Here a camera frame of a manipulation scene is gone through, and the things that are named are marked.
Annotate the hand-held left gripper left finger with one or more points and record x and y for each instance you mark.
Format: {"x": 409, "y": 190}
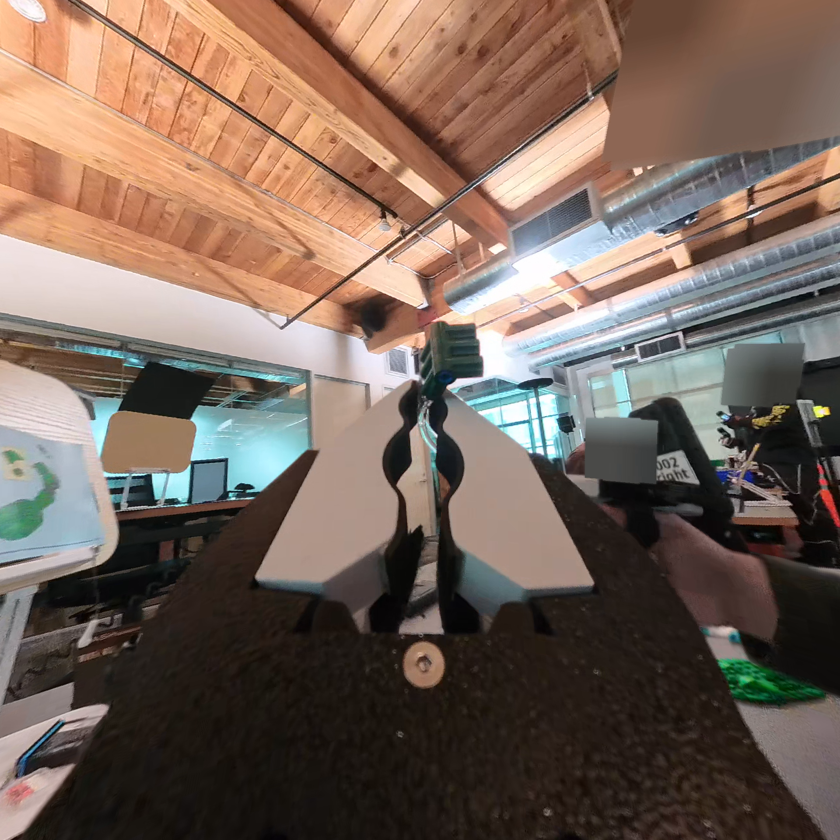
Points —
{"x": 328, "y": 512}

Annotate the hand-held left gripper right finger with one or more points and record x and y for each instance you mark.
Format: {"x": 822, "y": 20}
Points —
{"x": 512, "y": 518}

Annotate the dark green brick clear tubes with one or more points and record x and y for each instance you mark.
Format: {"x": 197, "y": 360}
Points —
{"x": 453, "y": 354}

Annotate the wooden office desk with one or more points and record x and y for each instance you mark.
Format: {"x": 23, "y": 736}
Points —
{"x": 184, "y": 508}

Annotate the person's right hand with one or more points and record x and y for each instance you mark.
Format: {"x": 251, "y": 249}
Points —
{"x": 715, "y": 577}

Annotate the white door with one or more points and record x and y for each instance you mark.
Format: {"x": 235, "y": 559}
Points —
{"x": 341, "y": 413}

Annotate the orange traffic cone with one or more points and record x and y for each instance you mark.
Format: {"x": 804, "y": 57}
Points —
{"x": 828, "y": 492}

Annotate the computer monitor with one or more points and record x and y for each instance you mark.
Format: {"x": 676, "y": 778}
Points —
{"x": 208, "y": 479}

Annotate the black floor lamp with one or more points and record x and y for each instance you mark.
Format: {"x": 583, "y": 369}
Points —
{"x": 537, "y": 384}

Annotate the large black monitor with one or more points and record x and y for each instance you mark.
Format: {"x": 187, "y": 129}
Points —
{"x": 823, "y": 407}

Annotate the green round plate build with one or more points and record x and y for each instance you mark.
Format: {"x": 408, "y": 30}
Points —
{"x": 768, "y": 682}

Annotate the tan book stand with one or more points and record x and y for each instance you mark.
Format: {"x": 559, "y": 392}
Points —
{"x": 148, "y": 443}

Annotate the black ceiling speaker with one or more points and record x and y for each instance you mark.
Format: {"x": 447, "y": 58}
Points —
{"x": 375, "y": 316}

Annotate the open instruction booklet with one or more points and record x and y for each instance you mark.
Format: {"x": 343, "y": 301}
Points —
{"x": 59, "y": 472}

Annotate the track spotlight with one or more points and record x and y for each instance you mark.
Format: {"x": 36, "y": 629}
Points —
{"x": 385, "y": 222}

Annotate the white air vent unit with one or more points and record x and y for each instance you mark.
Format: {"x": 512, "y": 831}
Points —
{"x": 558, "y": 220}

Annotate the wooden book stand white base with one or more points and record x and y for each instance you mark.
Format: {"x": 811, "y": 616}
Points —
{"x": 39, "y": 400}

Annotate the metal sprinkler pipe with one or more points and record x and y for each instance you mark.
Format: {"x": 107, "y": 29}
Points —
{"x": 453, "y": 200}

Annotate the black device blue edge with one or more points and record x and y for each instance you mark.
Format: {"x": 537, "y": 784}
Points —
{"x": 59, "y": 748}

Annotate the black ceiling conduit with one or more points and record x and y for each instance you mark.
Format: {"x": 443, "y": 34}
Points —
{"x": 229, "y": 108}

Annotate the pink small item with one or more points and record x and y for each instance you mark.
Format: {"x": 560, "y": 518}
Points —
{"x": 16, "y": 793}

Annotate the round ceiling light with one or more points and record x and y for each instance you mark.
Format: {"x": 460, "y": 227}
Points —
{"x": 31, "y": 10}

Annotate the duct vent grille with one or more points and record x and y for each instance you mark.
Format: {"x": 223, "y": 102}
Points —
{"x": 659, "y": 346}

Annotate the wall vent grille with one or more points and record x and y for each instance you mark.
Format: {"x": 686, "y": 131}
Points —
{"x": 398, "y": 361}

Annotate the silver air duct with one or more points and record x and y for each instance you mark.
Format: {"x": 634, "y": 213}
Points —
{"x": 722, "y": 321}
{"x": 479, "y": 289}
{"x": 722, "y": 190}
{"x": 689, "y": 285}

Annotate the black wall panel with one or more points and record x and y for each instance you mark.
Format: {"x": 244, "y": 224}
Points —
{"x": 164, "y": 390}

